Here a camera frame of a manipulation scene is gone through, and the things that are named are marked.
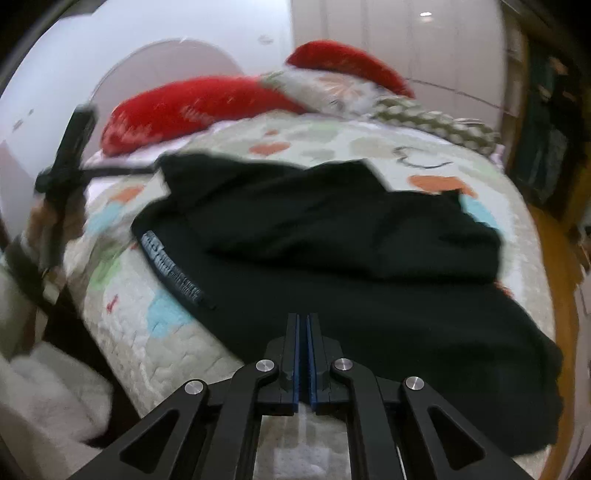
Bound person's left forearm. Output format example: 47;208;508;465
0;231;61;324

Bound person's left hand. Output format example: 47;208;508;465
28;198;86;264

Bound black pants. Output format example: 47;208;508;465
131;152;566;457

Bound floral patterned pillow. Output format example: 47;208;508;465
259;69;393;116

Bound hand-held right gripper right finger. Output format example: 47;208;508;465
308;314;522;480

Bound red pillow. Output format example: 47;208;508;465
285;41;416;99
100;76;305;155

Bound pale pink rounded headboard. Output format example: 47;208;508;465
85;39;245;121

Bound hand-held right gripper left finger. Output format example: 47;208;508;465
69;314;306;480

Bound white wardrobe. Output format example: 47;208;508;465
291;0;509;112

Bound white fluffy cloth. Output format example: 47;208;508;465
0;342;114;462

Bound heart print quilt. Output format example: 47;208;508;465
65;111;559;480

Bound dark hanging clothes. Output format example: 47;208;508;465
512;41;587;208

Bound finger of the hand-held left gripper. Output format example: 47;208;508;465
81;166;160;178

